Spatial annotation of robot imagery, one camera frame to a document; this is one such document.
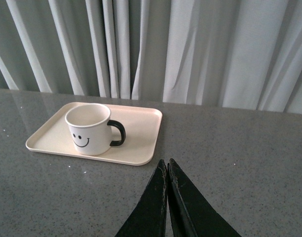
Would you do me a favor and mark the grey pleated curtain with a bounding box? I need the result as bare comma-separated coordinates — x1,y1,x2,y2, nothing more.
0,0,302,114

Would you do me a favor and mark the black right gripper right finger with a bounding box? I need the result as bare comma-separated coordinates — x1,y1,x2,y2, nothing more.
168,159,239,237

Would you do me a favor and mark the pink rectangular plastic tray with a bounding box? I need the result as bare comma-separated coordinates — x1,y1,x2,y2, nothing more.
26,102,163,166

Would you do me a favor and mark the white smiley mug black handle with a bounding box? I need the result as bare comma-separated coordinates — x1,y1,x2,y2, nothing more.
65,103,126,156

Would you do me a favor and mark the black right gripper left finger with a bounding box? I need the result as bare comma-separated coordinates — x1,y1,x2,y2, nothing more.
116,159,168,237

